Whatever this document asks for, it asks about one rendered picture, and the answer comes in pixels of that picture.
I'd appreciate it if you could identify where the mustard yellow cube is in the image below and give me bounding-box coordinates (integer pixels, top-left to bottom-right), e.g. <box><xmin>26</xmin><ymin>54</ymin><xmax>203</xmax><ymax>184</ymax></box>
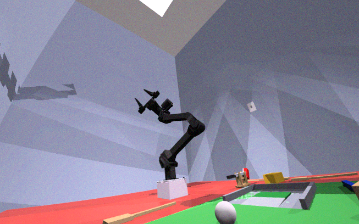
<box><xmin>262</xmin><ymin>172</ymin><xmax>285</xmax><ymax>184</ymax></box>

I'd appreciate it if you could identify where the green rectangular mat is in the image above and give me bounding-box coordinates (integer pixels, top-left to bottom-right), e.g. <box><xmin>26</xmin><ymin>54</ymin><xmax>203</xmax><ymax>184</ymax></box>
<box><xmin>144</xmin><ymin>182</ymin><xmax>359</xmax><ymax>224</ymax></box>

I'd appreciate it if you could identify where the red putter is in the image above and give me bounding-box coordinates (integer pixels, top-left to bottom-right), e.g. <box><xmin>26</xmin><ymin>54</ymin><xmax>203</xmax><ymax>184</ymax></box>
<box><xmin>227</xmin><ymin>168</ymin><xmax>250</xmax><ymax>180</ymax></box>

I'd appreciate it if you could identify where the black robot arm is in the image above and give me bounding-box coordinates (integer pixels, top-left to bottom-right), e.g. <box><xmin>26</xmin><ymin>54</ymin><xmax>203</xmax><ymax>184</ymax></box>
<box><xmin>146</xmin><ymin>98</ymin><xmax>205</xmax><ymax>181</ymax></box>

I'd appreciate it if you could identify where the blue putter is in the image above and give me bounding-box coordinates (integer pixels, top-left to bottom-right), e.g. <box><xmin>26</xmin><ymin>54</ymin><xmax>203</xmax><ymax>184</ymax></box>
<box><xmin>341</xmin><ymin>180</ymin><xmax>354</xmax><ymax>191</ymax></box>

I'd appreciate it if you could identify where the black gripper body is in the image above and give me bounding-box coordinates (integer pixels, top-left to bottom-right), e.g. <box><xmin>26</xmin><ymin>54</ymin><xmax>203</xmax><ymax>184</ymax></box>
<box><xmin>138</xmin><ymin>91</ymin><xmax>160</xmax><ymax>114</ymax></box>

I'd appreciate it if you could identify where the white ball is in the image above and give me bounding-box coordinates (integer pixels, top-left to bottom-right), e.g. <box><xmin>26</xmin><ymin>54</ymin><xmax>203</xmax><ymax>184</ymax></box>
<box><xmin>214</xmin><ymin>201</ymin><xmax>236</xmax><ymax>224</ymax></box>

